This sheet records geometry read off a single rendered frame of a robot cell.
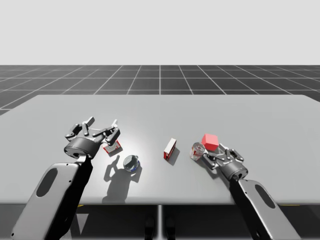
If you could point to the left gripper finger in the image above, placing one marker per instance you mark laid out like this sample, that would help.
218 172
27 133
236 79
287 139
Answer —
111 133
85 127

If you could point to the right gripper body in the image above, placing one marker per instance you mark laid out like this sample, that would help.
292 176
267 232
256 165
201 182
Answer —
233 170

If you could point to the pink cube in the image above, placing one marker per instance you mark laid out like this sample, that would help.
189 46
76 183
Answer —
210 142

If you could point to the red and white carton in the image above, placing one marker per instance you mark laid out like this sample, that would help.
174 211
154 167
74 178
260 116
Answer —
114 149

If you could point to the red and white can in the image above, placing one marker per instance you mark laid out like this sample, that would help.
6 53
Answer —
197 151

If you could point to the blue flat can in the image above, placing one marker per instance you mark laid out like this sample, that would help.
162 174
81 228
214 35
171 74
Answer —
131 163

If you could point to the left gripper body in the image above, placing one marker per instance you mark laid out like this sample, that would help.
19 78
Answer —
83 146

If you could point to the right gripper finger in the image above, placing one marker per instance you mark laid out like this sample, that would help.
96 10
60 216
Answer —
213 161
232 154

